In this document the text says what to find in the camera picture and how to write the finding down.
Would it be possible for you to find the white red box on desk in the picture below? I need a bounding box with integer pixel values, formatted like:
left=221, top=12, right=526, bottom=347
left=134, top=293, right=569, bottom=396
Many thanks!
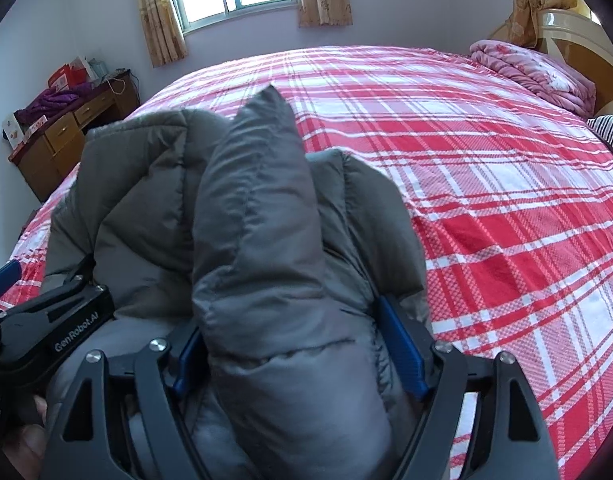
left=2, top=114, right=48, bottom=151

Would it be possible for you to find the person's left hand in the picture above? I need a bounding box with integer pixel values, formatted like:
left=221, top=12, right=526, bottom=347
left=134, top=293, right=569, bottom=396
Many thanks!
left=3, top=396, right=47, bottom=480

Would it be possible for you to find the left yellow patterned curtain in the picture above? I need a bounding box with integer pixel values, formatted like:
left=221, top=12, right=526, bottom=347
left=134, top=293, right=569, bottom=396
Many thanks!
left=137, top=0, right=188, bottom=68

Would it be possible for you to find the red gift bag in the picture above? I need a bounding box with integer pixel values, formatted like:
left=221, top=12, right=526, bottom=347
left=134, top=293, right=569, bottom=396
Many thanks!
left=47, top=64, right=88, bottom=91

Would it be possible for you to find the red white plaid bedsheet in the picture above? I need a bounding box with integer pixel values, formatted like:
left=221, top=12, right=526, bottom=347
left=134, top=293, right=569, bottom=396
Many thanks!
left=0, top=47, right=613, bottom=479

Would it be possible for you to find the cream wooden headboard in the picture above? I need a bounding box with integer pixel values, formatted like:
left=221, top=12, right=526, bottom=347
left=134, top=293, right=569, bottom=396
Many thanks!
left=536, top=9, right=613, bottom=116

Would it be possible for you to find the purple garment on desk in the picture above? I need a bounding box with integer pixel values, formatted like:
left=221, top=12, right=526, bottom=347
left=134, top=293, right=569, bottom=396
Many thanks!
left=14, top=82, right=94, bottom=127

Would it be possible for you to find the brown wooden desk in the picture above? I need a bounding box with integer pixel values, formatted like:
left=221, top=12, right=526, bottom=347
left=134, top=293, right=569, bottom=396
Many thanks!
left=9, top=70, right=140, bottom=203

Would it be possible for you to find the pink folded quilt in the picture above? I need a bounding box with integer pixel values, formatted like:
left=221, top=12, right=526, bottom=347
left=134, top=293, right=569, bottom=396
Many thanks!
left=470, top=39, right=597, bottom=119

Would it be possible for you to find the grey puffer down jacket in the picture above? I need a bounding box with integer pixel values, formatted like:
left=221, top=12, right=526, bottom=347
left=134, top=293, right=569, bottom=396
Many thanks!
left=44, top=87, right=429, bottom=479

